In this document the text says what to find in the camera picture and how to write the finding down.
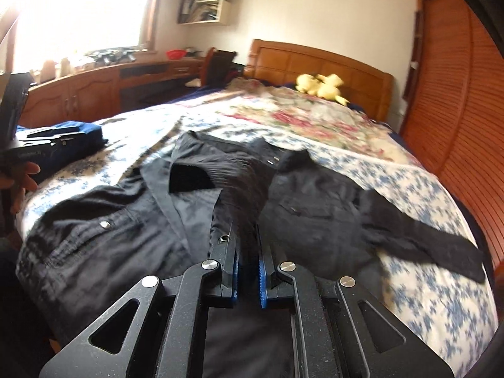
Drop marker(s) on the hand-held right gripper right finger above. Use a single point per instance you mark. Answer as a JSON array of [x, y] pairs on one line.
[[263, 279]]

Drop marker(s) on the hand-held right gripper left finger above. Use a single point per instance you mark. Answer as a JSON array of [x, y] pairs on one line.
[[235, 273]]

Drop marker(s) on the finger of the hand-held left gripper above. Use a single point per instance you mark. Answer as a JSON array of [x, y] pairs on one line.
[[59, 138]]

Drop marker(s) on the black shirt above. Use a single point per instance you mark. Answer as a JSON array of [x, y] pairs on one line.
[[130, 220]]

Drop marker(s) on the person's left hand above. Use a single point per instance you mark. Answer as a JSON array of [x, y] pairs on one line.
[[25, 183]]

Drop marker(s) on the blue folded cloth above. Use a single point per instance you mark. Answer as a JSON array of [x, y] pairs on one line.
[[90, 136]]

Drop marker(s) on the wooden desk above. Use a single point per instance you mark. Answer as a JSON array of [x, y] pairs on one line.
[[90, 90]]

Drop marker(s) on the window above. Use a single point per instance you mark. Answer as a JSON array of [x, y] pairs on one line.
[[86, 12]]

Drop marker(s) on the red bowl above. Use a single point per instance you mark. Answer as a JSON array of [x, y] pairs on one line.
[[176, 54]]

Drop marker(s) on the blue floral blanket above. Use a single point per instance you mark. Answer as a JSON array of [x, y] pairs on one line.
[[425, 283]]

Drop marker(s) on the pink floral blanket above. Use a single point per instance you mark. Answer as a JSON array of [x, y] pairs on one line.
[[315, 122]]

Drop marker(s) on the dark wooden chair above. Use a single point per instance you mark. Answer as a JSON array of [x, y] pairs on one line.
[[216, 69]]

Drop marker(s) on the yellow plush toy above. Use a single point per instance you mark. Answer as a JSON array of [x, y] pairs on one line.
[[319, 86]]

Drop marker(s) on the wooden headboard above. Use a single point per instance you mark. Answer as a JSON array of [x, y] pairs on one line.
[[315, 61]]

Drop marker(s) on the wooden slatted wardrobe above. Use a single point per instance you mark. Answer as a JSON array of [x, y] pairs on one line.
[[460, 106]]

